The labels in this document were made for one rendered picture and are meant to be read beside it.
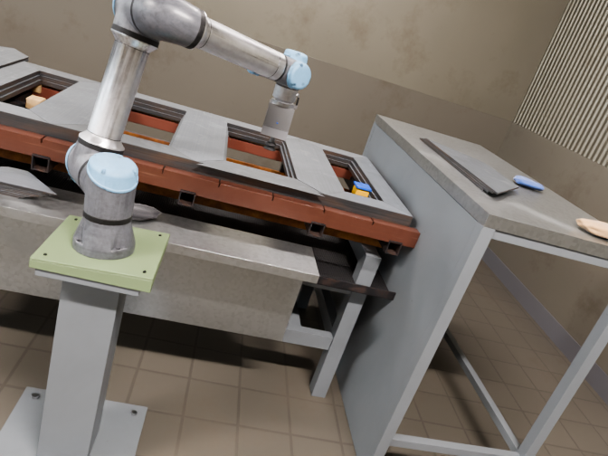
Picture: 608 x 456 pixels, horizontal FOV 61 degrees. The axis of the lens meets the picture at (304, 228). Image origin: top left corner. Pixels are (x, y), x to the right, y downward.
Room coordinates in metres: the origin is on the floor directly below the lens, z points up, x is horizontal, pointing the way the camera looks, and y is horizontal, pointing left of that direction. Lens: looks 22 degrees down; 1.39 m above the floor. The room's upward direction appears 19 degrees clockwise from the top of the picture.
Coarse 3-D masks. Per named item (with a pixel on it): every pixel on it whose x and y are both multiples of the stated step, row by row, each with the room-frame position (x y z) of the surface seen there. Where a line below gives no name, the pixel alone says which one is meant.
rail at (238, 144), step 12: (48, 96) 2.06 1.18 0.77; (132, 120) 2.14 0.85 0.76; (144, 120) 2.15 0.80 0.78; (156, 120) 2.16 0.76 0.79; (168, 120) 2.18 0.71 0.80; (228, 144) 2.24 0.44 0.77; (240, 144) 2.25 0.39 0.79; (252, 144) 2.27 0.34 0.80; (264, 156) 2.28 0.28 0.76; (276, 156) 2.30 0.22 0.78; (336, 168) 2.36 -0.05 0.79
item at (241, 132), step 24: (0, 96) 1.67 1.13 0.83; (0, 120) 1.44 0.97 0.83; (24, 120) 1.46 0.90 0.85; (264, 144) 2.27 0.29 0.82; (192, 168) 1.58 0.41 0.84; (288, 168) 1.95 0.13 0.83; (360, 168) 2.22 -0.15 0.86; (288, 192) 1.66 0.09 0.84; (384, 216) 1.74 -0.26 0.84; (408, 216) 1.76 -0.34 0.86
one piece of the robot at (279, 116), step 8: (272, 104) 1.62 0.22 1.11; (280, 104) 1.62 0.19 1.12; (288, 104) 1.63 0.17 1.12; (296, 104) 1.66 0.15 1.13; (272, 112) 1.62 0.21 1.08; (280, 112) 1.63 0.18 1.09; (288, 112) 1.63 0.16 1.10; (264, 120) 1.62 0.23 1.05; (272, 120) 1.62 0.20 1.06; (280, 120) 1.63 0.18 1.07; (288, 120) 1.63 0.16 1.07; (264, 128) 1.62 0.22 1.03; (272, 128) 1.62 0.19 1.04; (280, 128) 1.63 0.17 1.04; (288, 128) 1.63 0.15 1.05; (272, 136) 1.63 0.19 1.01; (280, 136) 1.63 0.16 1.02
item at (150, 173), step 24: (0, 144) 1.41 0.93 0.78; (24, 144) 1.42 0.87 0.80; (48, 144) 1.44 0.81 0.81; (72, 144) 1.47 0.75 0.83; (144, 168) 1.50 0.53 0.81; (168, 168) 1.54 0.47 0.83; (216, 192) 1.56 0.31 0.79; (240, 192) 1.58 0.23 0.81; (264, 192) 1.62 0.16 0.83; (288, 216) 1.62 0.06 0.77; (312, 216) 1.64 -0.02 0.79; (336, 216) 1.66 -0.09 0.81; (360, 216) 1.70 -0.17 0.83; (384, 240) 1.70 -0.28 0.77; (408, 240) 1.73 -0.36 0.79
